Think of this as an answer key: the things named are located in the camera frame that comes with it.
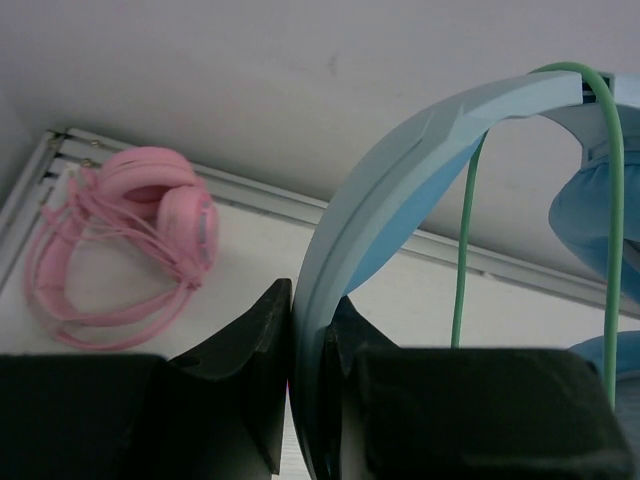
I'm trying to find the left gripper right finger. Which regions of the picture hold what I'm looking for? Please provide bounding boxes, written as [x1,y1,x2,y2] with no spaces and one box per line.
[323,298,635,479]

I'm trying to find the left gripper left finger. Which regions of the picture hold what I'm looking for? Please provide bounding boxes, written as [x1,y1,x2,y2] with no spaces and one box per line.
[1,278,292,479]

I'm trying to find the blue headphones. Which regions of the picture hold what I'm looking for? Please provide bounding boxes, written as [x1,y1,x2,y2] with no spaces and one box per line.
[292,62,639,479]

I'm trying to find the green headphone cable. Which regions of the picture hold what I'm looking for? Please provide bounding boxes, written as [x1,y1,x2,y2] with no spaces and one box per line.
[449,61,626,406]

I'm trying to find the pink headphones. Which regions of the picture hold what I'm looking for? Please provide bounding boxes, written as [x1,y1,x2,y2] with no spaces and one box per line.
[23,147,219,351]

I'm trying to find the aluminium table frame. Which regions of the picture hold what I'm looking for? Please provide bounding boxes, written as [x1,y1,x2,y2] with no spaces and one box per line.
[0,126,640,321]

